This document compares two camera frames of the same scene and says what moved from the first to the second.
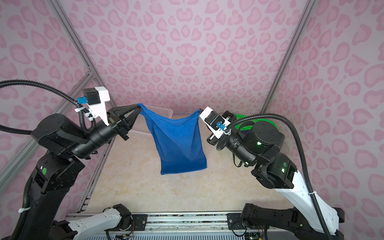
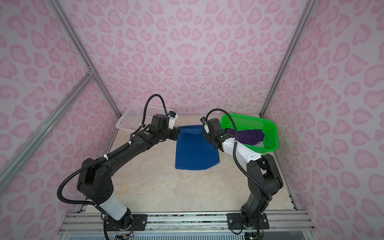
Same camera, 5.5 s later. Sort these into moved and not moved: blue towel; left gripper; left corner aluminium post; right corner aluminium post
Moved: left gripper; blue towel
Not moved: left corner aluminium post; right corner aluminium post
